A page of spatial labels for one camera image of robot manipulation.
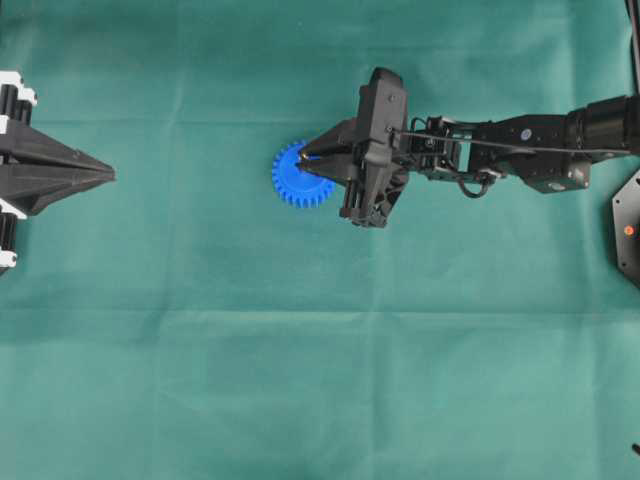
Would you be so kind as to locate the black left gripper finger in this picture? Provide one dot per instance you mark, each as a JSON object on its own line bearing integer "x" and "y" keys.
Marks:
{"x": 34, "y": 147}
{"x": 32, "y": 189}

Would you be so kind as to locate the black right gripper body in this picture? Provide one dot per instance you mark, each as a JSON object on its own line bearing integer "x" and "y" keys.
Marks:
{"x": 372, "y": 191}

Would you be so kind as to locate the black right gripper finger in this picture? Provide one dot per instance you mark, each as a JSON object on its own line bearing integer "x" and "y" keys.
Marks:
{"x": 338, "y": 140}
{"x": 340, "y": 168}

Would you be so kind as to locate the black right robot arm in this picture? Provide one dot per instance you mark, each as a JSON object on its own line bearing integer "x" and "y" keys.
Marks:
{"x": 549, "y": 153}

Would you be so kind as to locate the blue plastic spur gear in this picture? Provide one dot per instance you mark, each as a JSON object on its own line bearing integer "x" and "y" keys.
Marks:
{"x": 294, "y": 186}

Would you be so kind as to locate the green table cloth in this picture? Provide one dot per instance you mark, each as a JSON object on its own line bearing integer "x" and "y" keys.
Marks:
{"x": 183, "y": 322}

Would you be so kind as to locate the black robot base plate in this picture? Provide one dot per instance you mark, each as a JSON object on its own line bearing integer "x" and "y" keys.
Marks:
{"x": 626, "y": 218}

